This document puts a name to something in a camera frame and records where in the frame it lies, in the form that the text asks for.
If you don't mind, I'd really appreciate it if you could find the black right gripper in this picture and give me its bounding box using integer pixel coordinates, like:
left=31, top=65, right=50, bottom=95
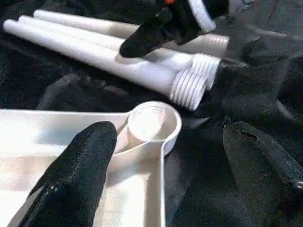
left=119, top=0, right=215, bottom=59

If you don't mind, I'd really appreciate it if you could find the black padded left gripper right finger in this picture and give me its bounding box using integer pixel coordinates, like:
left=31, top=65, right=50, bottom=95
left=222, top=115, right=303, bottom=213

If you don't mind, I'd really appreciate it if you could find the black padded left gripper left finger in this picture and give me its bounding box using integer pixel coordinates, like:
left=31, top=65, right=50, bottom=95
left=18, top=121, right=118, bottom=227

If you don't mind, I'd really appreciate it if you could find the white plastic table leg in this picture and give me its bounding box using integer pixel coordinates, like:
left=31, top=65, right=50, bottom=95
left=2, top=19, right=208, bottom=111
left=18, top=15, right=223, bottom=91
left=33, top=9, right=231, bottom=58

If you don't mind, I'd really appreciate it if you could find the white plastic table top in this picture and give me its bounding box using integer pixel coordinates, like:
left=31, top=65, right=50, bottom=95
left=0, top=100, right=183, bottom=227

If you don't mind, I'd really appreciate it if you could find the black work mat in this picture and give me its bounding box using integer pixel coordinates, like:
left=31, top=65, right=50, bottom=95
left=0, top=0, right=303, bottom=227

